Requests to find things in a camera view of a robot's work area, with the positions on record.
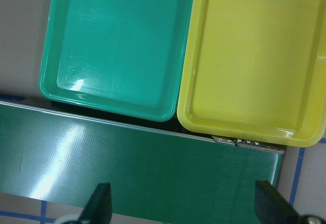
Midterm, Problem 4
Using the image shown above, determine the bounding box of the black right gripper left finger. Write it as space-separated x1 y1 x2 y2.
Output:
56 183 113 223

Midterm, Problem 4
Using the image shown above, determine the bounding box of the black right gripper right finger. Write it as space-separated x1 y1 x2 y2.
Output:
255 180 325 224

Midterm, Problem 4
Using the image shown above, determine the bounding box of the yellow plastic tray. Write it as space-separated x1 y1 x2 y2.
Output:
177 0 325 147

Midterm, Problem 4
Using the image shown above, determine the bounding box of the green conveyor belt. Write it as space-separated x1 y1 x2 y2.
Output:
1 102 282 223

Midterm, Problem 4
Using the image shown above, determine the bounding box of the green plastic tray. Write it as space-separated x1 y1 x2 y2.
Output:
39 0 193 122

